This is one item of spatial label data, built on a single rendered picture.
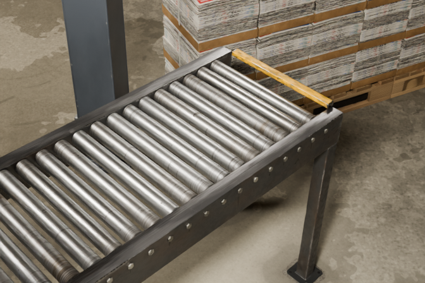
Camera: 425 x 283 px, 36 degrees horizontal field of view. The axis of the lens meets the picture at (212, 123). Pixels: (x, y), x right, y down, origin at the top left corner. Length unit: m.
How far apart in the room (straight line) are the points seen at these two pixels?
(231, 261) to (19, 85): 1.64
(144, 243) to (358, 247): 1.32
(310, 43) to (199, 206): 1.47
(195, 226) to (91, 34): 1.14
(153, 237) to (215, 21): 1.24
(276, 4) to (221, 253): 1.07
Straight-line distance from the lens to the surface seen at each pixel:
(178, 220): 1.71
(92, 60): 2.72
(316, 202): 2.32
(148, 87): 2.17
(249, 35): 2.80
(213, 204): 1.76
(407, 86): 3.67
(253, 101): 2.12
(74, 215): 1.75
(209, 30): 2.69
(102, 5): 2.57
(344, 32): 3.12
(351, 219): 2.89
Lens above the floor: 2.05
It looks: 38 degrees down
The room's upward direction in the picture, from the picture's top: 2 degrees clockwise
